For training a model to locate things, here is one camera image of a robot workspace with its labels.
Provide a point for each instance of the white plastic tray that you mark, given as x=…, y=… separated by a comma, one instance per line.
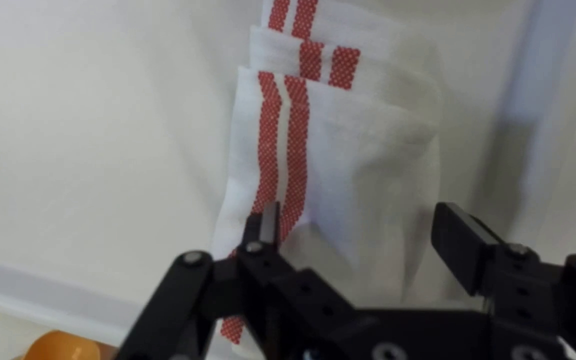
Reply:
x=100, y=132

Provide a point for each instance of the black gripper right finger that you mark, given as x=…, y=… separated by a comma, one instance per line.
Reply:
x=474, y=251

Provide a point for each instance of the red striped white cloth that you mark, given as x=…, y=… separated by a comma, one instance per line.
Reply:
x=360, y=166

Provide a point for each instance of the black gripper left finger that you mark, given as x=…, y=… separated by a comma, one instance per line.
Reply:
x=264, y=231

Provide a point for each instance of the bread roll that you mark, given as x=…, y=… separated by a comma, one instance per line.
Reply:
x=69, y=346

